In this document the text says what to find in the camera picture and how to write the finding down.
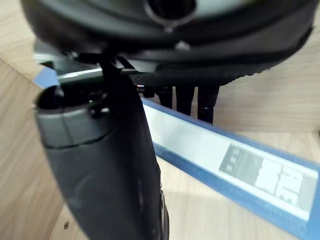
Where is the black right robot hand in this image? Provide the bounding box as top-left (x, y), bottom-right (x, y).
top-left (19, 0), bottom-right (315, 240)

